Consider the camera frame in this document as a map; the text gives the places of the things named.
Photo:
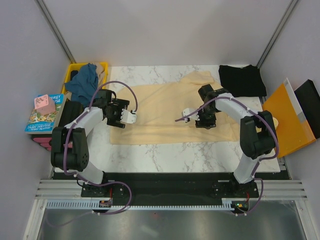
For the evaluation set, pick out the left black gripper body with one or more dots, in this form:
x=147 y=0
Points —
x=115 y=112

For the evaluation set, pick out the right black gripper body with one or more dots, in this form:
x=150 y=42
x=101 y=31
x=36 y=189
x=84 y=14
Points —
x=207 y=118

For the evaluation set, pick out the cream yellow t shirt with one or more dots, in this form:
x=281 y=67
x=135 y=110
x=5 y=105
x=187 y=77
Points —
x=159 y=107

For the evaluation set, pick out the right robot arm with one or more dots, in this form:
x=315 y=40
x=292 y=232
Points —
x=257 y=132

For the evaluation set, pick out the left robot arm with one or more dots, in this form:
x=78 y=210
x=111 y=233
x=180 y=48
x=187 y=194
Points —
x=69 y=145

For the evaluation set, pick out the blue t shirt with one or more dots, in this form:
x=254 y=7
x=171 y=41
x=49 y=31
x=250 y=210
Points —
x=83 y=85

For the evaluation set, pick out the beige t shirt in bin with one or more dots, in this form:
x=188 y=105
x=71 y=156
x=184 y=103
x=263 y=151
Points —
x=101 y=71

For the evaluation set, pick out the folded black t shirt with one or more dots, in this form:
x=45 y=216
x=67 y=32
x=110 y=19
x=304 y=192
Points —
x=242 y=81

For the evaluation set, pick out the yellow plastic cup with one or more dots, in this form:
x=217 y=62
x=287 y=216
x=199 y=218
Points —
x=275 y=122

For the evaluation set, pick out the pink cube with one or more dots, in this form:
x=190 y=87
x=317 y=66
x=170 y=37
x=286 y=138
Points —
x=44 y=105

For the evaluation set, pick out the pink black box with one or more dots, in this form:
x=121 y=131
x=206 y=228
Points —
x=44 y=140

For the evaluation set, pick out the blue illustrated book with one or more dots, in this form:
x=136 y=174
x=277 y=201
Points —
x=38 y=124

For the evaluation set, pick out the orange board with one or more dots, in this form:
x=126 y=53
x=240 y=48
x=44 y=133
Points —
x=291 y=134

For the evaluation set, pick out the white strip board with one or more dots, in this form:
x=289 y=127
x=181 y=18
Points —
x=294 y=101

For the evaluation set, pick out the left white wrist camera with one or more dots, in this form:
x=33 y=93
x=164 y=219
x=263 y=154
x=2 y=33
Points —
x=128 y=117

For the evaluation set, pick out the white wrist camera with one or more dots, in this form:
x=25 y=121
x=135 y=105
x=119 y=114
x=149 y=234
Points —
x=185 y=113
x=128 y=117

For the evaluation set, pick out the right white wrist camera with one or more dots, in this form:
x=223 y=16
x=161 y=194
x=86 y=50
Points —
x=185 y=113

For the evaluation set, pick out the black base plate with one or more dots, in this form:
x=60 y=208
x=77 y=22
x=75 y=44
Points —
x=120 y=178

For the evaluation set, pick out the aluminium frame rail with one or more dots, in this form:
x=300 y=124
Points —
x=221 y=189

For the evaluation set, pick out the white cable duct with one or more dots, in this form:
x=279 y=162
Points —
x=95 y=204

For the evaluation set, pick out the right corner aluminium post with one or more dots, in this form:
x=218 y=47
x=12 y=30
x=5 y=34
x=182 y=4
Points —
x=277 y=31

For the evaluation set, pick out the corner aluminium post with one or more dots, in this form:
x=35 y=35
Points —
x=277 y=31
x=55 y=29

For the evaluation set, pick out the left corner aluminium post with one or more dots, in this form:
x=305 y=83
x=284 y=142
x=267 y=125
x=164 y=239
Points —
x=55 y=29

